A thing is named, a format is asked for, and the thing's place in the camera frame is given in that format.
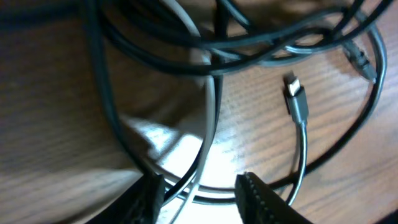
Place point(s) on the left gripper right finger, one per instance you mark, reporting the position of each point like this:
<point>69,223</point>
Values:
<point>258,204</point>

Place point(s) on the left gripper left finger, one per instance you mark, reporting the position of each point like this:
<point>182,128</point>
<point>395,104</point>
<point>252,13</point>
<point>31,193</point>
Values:
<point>139,204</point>

